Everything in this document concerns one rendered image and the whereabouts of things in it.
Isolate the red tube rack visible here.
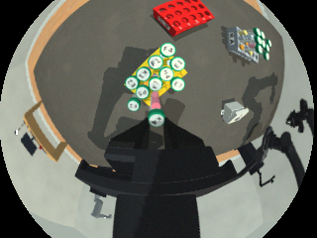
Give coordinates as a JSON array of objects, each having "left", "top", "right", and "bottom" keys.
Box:
[{"left": 153, "top": 0, "right": 214, "bottom": 37}]

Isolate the test tube with pink liquid and green-white cap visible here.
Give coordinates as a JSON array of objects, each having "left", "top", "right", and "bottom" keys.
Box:
[{"left": 264, "top": 40, "right": 271, "bottom": 47}]

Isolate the yellow tube rack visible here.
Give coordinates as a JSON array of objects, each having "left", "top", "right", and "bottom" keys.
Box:
[{"left": 132, "top": 48, "right": 186, "bottom": 105}]

